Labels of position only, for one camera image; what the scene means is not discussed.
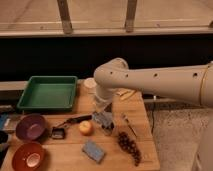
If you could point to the green plastic tray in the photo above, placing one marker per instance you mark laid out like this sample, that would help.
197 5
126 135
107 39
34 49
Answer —
49 93

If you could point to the grey-blue towel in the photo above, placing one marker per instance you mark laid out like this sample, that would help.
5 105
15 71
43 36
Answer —
103 118

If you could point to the wooden board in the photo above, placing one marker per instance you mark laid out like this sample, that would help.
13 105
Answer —
67 155

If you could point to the yellow apple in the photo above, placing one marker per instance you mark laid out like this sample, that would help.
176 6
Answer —
86 128

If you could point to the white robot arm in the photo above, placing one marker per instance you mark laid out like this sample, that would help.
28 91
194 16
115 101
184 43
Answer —
193 84

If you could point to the purple bowl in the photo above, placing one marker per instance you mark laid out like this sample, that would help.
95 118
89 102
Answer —
31 127

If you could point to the bunch of dark grapes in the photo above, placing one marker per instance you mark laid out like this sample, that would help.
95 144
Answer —
130 147

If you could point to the blue sponge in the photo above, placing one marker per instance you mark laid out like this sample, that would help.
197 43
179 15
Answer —
93 151

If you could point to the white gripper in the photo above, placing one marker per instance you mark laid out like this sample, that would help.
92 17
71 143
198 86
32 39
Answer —
103 98

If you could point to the small metal cup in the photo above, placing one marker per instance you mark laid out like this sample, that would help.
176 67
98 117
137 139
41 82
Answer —
108 129

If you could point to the metal spoon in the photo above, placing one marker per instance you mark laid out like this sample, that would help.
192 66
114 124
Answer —
125 118

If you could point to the red bowl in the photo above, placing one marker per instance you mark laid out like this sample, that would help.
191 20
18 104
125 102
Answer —
28 157

